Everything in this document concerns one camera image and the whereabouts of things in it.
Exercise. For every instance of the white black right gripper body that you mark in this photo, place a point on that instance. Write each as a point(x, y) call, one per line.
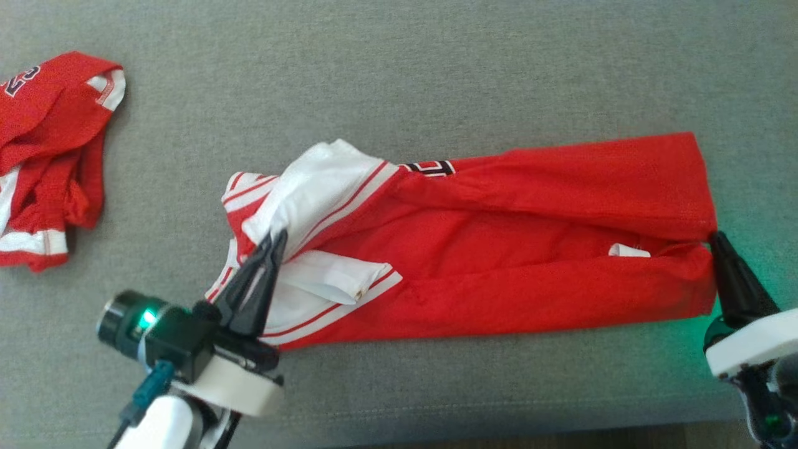
point(760, 343)

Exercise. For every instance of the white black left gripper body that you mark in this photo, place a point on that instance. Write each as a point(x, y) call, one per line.
point(237, 380)

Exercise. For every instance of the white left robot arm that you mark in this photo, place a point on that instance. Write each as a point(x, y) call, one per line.
point(162, 424)

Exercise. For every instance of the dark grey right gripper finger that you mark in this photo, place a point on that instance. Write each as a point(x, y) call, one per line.
point(724, 287)
point(751, 293)

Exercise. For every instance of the red shorts with elastic waistband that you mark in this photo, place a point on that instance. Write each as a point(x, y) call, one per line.
point(50, 143)

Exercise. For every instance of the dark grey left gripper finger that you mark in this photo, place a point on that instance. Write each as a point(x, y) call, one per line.
point(265, 293)
point(244, 284)

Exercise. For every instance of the red garment with white tag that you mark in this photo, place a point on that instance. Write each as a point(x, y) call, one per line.
point(499, 249)

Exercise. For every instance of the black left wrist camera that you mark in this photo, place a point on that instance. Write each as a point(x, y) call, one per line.
point(168, 337)

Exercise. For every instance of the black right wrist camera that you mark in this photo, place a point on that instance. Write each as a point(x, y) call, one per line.
point(773, 405)

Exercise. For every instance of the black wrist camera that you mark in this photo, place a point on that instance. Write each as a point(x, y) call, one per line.
point(168, 337)
point(773, 405)

